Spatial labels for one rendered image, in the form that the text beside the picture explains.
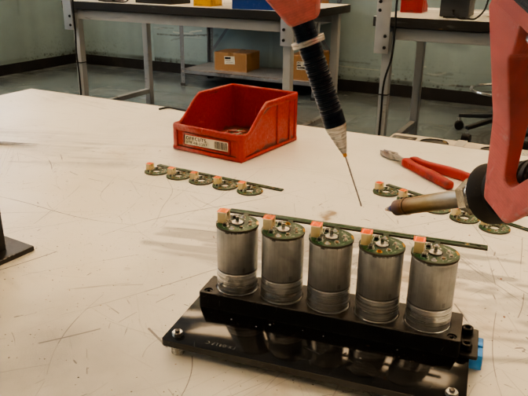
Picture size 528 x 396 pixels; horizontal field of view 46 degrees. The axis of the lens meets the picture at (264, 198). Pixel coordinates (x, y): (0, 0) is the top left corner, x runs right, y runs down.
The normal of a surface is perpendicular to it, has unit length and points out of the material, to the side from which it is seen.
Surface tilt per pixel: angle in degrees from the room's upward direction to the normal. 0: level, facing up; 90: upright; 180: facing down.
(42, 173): 0
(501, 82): 108
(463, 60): 90
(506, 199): 99
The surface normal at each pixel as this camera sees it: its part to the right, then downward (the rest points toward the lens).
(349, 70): -0.46, 0.31
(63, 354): 0.01, -0.93
